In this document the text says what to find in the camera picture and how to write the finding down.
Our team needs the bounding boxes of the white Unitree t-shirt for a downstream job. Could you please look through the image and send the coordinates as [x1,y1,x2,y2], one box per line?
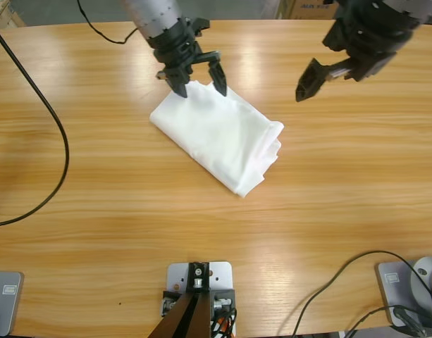
[149,80,285,199]

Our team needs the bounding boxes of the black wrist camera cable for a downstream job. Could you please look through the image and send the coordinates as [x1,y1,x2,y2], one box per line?
[76,0,139,45]

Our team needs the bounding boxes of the white mount plate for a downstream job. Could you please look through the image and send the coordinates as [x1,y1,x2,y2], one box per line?
[166,261,235,338]

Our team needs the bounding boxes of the wooden crate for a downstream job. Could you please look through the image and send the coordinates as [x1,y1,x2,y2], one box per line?
[0,0,26,28]

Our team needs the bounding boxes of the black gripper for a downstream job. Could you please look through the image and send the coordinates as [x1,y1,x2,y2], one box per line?
[146,18,228,99]
[295,0,424,104]

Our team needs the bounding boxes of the tangled black cable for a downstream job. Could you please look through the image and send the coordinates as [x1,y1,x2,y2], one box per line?
[337,305,432,338]

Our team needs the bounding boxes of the long black arm cable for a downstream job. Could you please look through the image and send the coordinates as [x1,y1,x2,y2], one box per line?
[0,20,70,228]

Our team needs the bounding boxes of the black corner bracket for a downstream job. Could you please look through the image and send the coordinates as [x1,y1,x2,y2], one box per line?
[209,287,237,338]
[161,289,184,315]

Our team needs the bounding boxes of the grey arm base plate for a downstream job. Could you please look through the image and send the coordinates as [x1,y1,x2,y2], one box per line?
[0,270,25,337]
[377,256,432,328]

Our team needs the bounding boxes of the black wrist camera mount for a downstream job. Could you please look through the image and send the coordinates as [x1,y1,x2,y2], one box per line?
[185,17,211,38]

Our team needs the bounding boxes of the orange cable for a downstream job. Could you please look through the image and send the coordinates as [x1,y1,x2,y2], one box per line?
[215,315,234,334]

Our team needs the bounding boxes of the white AUX cardboard box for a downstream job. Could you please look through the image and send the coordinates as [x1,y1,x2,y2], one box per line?
[288,0,338,20]

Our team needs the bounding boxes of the dark brown camera post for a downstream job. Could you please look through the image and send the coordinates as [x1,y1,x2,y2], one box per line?
[147,261,213,338]

